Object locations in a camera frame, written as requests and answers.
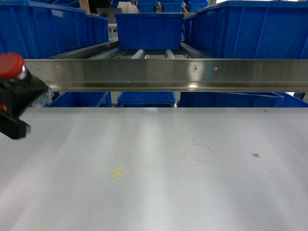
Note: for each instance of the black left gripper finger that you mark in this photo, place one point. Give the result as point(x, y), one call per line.
point(15, 96)

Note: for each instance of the red emergency stop push button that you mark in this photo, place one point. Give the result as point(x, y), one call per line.
point(12, 66)

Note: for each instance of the blue bin lower left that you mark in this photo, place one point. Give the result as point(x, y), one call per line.
point(83, 99)

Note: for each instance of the blue bin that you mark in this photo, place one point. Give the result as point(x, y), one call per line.
point(229, 99)
point(38, 30)
point(146, 99)
point(149, 31)
point(243, 29)
point(83, 99)

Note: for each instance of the blue bin upper left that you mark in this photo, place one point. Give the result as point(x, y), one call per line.
point(38, 30)

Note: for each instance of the blue bin lower centre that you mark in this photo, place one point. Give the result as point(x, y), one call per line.
point(146, 99)

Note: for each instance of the yellow tape scrap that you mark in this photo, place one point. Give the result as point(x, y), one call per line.
point(116, 172)

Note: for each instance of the blue bin upper centre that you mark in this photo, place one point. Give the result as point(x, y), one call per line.
point(149, 31)

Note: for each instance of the blue bin lower right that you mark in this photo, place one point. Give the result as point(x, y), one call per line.
point(229, 99)

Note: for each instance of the blue bin upper right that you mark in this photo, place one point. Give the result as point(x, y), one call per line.
point(243, 29)

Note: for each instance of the stainless steel shelf rail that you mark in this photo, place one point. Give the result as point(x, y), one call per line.
point(230, 75)

